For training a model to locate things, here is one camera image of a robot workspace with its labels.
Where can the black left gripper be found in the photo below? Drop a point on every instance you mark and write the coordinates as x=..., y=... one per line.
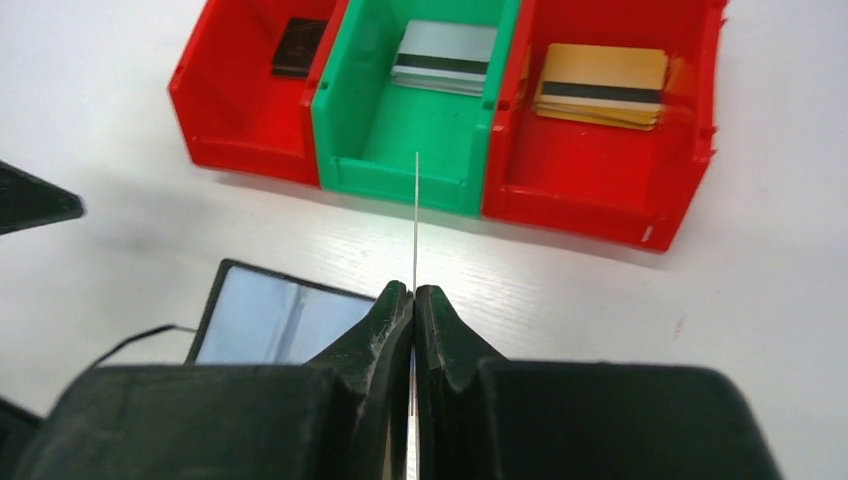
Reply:
x=18, y=427

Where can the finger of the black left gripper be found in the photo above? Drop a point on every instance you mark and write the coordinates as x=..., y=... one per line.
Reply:
x=28, y=201

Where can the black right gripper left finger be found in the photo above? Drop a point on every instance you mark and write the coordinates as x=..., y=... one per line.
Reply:
x=340, y=415

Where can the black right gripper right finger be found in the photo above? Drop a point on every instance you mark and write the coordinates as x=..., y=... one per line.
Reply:
x=484, y=416

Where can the black leather card holder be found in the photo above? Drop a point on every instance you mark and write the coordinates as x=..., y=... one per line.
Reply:
x=254, y=315

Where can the gold card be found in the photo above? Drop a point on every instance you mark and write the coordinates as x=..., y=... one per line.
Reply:
x=604, y=85
x=416, y=207

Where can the black credit card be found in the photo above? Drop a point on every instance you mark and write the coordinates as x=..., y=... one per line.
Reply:
x=297, y=47

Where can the silver card in bin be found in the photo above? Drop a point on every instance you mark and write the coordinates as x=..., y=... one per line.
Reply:
x=444, y=56

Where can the left red plastic bin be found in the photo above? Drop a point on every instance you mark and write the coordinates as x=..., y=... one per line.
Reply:
x=233, y=113

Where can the red plastic bin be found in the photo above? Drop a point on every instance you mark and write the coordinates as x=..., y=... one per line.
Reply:
x=615, y=184
x=233, y=113

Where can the right red plastic bin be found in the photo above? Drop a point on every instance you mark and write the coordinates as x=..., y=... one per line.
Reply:
x=615, y=184

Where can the green plastic bin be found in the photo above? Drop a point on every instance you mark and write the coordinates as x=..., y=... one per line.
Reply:
x=377, y=139

